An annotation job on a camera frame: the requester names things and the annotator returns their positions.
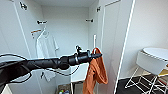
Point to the black wardrobe fitting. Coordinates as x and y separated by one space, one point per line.
41 75

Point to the white wardrobe carcass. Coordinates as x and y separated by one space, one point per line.
70 26

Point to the white round table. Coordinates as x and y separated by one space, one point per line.
156 53

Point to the orange label strip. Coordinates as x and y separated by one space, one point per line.
36 32

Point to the white t-shirt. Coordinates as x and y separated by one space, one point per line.
46 46

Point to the white wardrobe door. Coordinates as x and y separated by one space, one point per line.
10 33
113 40

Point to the yellow shell chair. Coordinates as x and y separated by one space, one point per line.
164 71

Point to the orange hoodie with white print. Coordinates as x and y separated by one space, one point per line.
95 73

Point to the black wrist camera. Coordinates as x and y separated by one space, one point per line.
78 49

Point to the black door hinge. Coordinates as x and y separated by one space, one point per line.
23 5
98 9

